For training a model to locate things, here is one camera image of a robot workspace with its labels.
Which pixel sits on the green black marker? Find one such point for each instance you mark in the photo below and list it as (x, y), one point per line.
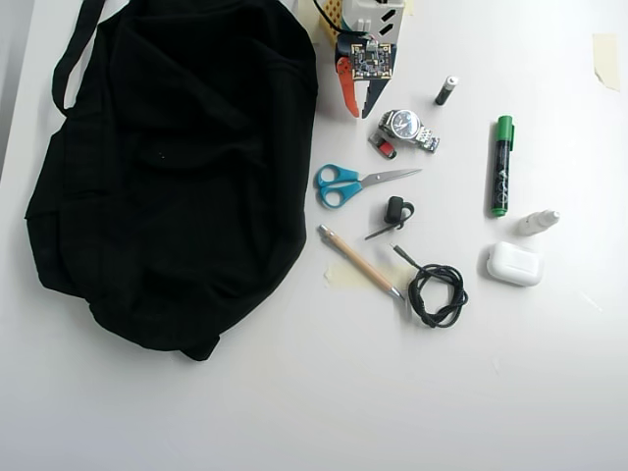
(501, 167)

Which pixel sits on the white earbuds case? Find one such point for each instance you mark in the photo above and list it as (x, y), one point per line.
(515, 262)

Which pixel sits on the wooden ballpoint pen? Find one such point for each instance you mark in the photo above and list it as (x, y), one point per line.
(360, 261)

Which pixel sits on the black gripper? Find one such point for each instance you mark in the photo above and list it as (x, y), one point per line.
(347, 83)

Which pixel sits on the black green battery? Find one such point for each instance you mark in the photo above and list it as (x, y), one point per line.
(445, 91)

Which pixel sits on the black bike light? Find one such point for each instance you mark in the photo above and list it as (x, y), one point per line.
(395, 209)

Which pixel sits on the bare camera circuit board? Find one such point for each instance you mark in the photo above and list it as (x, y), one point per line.
(372, 60)

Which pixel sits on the silver metal wristwatch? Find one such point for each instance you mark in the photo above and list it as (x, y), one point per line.
(404, 125)

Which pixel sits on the black fabric bag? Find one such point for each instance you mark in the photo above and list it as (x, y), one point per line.
(172, 172)

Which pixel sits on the short beige masking tape piece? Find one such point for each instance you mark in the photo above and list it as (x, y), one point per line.
(606, 59)

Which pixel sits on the long beige masking tape strip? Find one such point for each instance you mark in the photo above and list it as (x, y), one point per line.
(343, 277)

